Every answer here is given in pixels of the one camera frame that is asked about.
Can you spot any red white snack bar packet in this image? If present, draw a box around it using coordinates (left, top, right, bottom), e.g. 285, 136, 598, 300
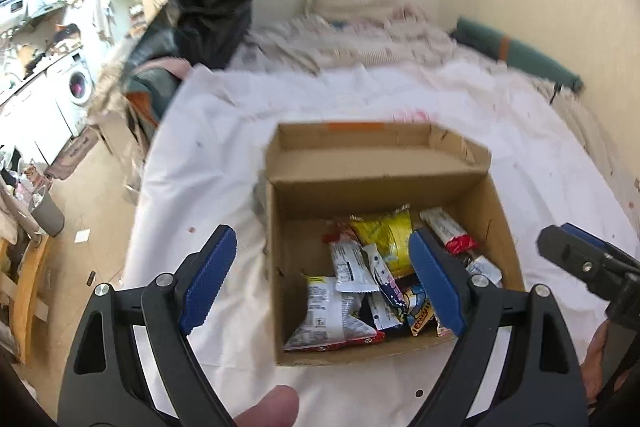
324, 222, 381, 294

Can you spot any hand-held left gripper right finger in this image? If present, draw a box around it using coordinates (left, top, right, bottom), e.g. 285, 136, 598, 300
407, 228, 588, 427

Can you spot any beige floral quilt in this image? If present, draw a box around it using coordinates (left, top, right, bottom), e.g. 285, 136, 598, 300
87, 52, 146, 122

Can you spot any person's right hand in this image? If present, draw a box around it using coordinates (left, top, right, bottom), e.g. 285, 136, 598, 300
582, 321, 617, 410

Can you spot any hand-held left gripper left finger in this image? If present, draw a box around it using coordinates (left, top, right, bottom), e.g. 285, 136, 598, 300
57, 224, 238, 427

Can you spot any purple white small packet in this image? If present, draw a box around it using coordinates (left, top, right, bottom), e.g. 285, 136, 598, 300
365, 291, 405, 332

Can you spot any floral blanket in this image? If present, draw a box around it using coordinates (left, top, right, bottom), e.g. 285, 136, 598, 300
235, 7, 458, 75

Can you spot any pink clothes pile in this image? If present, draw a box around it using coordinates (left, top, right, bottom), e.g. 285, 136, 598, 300
0, 147, 41, 238

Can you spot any white blue striped snack bag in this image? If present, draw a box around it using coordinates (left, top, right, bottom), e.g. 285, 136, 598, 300
465, 255, 503, 288

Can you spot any white water heater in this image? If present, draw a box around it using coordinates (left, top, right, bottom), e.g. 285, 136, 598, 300
0, 0, 51, 22

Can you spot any white floor cabinet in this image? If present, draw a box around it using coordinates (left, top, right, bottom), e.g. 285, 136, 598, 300
0, 82, 71, 162

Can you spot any green orange cloth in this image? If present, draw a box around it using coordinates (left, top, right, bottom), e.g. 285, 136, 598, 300
122, 57, 193, 132

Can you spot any brown patterned rug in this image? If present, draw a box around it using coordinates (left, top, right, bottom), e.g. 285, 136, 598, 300
47, 127, 101, 180

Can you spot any white hanging towel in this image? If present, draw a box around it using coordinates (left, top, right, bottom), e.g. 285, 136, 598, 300
95, 0, 113, 42

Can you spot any brown cardboard box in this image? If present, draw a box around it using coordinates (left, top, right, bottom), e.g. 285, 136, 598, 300
264, 122, 526, 367

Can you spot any yellow snack bag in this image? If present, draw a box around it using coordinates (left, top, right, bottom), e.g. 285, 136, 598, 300
347, 204, 416, 278

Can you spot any beige red snack bar packet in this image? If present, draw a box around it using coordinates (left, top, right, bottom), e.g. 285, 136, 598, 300
419, 207, 481, 256

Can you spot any brown chocolate bar packet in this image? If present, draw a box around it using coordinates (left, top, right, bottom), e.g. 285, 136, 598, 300
400, 284, 435, 338

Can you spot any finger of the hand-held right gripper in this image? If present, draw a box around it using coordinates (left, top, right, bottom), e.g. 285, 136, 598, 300
560, 223, 640, 275
537, 227, 626, 303

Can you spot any large white red snack bag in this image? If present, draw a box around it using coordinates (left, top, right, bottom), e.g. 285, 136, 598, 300
283, 274, 386, 353

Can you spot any white washing machine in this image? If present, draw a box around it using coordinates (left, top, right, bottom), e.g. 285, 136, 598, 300
52, 52, 96, 138

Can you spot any green rolled mat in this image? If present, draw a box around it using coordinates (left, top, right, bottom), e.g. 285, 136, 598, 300
450, 16, 583, 94

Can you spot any wooden chair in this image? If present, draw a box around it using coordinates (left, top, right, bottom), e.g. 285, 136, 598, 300
0, 232, 53, 365

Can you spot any blue white snack bar packet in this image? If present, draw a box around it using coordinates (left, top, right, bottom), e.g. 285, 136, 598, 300
362, 244, 406, 308

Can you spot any person's left hand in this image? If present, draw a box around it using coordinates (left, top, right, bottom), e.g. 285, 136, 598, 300
232, 384, 301, 427

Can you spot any grey trash bin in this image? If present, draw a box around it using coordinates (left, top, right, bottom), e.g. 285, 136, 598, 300
32, 187, 66, 237

